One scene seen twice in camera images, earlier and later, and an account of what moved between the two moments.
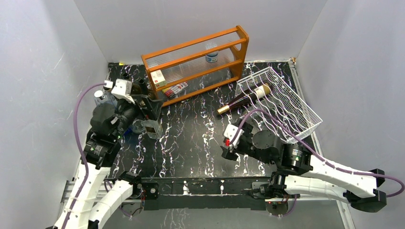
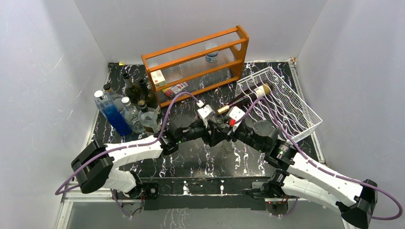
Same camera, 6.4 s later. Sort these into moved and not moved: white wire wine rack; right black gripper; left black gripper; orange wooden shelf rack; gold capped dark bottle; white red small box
Moved: left black gripper; right black gripper
Not moved: white red small box; orange wooden shelf rack; white wire wine rack; gold capped dark bottle
